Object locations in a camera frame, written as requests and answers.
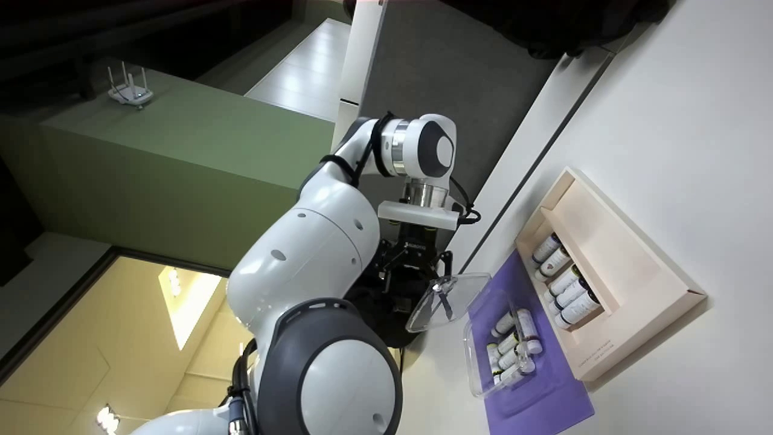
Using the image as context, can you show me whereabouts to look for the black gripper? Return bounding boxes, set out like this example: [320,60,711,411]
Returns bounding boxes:
[383,225,456,320]

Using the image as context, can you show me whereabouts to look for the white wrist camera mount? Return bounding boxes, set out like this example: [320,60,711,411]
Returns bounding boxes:
[375,199,465,233]

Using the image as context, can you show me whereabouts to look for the purple mat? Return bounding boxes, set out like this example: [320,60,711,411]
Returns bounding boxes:
[466,249,600,435]

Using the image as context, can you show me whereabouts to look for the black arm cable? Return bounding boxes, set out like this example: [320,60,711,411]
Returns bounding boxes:
[320,109,483,226]

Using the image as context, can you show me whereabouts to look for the clear plastic container lid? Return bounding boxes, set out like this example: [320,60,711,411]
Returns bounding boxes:
[403,270,496,338]

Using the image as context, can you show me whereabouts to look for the grey desk partition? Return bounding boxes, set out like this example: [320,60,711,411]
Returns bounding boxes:
[357,0,567,207]

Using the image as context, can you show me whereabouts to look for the white small objects cluster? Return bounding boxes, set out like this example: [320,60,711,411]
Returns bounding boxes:
[462,307,551,398]

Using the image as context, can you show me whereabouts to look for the white wifi router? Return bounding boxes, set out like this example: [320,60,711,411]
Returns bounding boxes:
[104,60,158,110]

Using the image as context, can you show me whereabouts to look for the wooden tray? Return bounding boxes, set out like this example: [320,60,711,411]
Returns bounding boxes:
[512,164,714,391]

